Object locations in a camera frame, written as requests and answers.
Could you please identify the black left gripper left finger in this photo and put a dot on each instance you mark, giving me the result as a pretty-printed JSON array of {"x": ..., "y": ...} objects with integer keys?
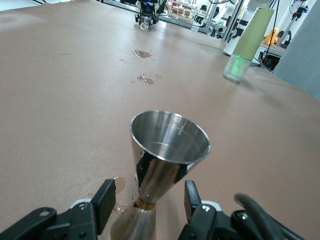
[{"x": 82, "y": 220}]

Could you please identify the shelf with packaged snacks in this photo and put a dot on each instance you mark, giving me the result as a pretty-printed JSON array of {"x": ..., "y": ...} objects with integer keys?
[{"x": 182, "y": 11}]

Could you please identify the yellow-green bottle with clear base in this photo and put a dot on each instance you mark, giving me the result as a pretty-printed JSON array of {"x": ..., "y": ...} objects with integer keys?
[{"x": 252, "y": 35}]

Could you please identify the brown table cover mat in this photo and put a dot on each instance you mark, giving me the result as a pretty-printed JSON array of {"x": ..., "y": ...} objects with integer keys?
[{"x": 62, "y": 100}]

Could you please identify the steel hourglass measuring jigger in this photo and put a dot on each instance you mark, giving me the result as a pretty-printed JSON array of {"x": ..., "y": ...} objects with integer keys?
[{"x": 162, "y": 175}]

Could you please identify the yellow plush toy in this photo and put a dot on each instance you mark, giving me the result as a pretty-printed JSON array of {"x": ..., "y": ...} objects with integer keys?
[{"x": 272, "y": 36}]

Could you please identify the tiny liquid drops by jigger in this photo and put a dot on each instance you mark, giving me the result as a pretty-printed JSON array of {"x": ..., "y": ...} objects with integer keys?
[{"x": 120, "y": 185}]

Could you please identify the small clear glass cup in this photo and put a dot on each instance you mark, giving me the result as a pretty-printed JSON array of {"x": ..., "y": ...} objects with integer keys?
[{"x": 145, "y": 26}]

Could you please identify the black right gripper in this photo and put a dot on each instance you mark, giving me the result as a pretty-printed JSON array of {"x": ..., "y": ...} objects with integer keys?
[{"x": 148, "y": 10}]

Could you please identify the small brown liquid puddle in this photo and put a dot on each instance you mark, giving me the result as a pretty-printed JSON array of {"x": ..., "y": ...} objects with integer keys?
[{"x": 147, "y": 80}]

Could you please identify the large brown liquid puddle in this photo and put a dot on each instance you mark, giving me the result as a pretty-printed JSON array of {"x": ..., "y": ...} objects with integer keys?
[{"x": 142, "y": 53}]

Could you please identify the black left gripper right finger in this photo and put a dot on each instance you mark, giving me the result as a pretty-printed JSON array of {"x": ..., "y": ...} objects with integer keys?
[{"x": 207, "y": 225}]

